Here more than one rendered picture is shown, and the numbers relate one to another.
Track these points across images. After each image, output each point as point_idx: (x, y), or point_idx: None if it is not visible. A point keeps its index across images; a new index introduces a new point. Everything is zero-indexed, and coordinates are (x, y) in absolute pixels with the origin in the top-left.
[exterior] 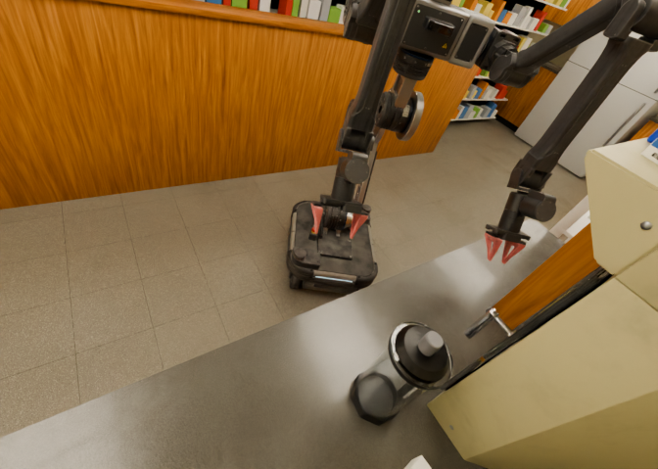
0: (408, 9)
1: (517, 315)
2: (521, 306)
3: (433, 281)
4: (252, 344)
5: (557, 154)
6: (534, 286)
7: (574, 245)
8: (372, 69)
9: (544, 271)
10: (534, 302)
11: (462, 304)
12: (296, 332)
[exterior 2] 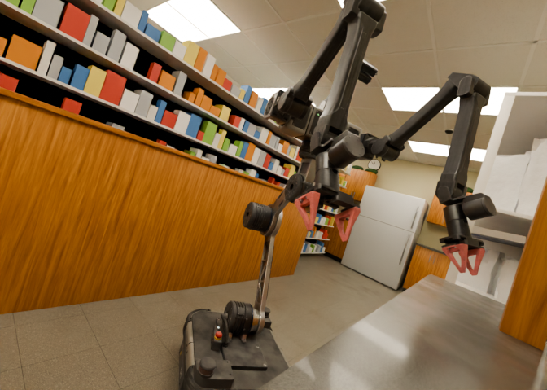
0: (367, 41)
1: (537, 321)
2: (535, 306)
3: (429, 305)
4: (309, 382)
5: (466, 169)
6: (533, 273)
7: (544, 215)
8: (345, 76)
9: (534, 252)
10: (545, 293)
11: (476, 326)
12: (361, 357)
